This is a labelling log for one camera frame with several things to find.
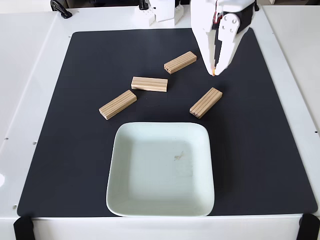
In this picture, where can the wooden block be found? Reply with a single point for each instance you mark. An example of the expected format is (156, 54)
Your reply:
(150, 84)
(117, 105)
(180, 62)
(206, 102)

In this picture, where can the black table clamp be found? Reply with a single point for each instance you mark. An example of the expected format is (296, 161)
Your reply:
(256, 6)
(61, 8)

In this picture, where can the pale green square plate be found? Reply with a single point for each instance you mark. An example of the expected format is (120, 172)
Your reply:
(155, 145)

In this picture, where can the black table mat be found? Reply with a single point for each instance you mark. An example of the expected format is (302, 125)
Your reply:
(75, 150)

